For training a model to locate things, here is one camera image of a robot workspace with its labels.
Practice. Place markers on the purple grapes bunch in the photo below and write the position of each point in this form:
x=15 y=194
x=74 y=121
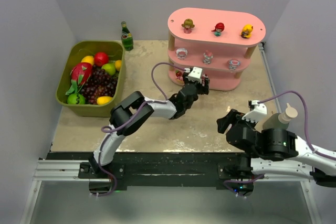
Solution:
x=100 y=84

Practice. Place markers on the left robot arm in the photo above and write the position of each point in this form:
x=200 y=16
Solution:
x=129 y=115

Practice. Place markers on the yellow mango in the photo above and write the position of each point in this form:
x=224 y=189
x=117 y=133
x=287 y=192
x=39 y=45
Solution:
x=103 y=100

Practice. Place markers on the yellow lemon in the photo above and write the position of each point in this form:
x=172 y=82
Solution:
x=88 y=59

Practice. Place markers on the brown-haired doll toy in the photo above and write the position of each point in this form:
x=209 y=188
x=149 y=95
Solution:
x=188 y=26

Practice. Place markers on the green glass bottle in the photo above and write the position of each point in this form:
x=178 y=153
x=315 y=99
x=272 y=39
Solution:
x=126 y=37

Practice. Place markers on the red-haired doll toy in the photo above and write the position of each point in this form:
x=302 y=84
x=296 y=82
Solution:
x=218 y=29

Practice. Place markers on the pink planet toy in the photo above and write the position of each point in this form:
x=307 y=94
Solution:
x=233 y=64

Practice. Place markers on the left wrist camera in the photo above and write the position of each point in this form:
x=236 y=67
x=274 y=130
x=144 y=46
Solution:
x=193 y=74

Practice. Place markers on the green apple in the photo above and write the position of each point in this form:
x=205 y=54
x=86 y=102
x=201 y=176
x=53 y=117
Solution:
x=109 y=68

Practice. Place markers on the pink dragon fruit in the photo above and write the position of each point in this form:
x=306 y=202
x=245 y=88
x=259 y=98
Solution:
x=79 y=75

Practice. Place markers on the pink round toy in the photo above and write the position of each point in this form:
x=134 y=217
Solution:
x=181 y=53

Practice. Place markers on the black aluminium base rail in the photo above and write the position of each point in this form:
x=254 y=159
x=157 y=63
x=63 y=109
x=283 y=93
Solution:
x=166 y=169

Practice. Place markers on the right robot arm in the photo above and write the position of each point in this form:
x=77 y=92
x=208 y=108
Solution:
x=272 y=151

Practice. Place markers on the green soap dispenser bottle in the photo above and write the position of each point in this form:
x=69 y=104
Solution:
x=281 y=120

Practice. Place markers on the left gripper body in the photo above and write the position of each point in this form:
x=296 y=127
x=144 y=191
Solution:
x=199 y=86

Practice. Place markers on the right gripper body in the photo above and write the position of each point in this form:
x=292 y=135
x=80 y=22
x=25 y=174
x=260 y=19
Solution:
x=234 y=124

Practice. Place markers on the strawberry cake toy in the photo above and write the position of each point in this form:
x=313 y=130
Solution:
x=179 y=76

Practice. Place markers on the pink three-tier shelf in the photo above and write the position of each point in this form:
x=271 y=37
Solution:
x=230 y=45

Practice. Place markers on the olive green fruit bin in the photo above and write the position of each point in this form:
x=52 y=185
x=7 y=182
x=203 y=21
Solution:
x=115 y=51

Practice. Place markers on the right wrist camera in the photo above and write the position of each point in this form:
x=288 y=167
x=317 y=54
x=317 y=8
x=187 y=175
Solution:
x=257 y=112

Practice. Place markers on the yellow-haired doll toy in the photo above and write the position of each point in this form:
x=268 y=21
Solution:
x=246 y=31

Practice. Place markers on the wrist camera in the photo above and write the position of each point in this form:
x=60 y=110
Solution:
x=257 y=112
x=193 y=74

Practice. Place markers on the orange fruit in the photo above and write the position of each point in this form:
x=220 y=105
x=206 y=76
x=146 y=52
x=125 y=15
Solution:
x=118 y=65

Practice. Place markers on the small pink figure toy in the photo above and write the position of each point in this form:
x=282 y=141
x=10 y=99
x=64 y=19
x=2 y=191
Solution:
x=208 y=56

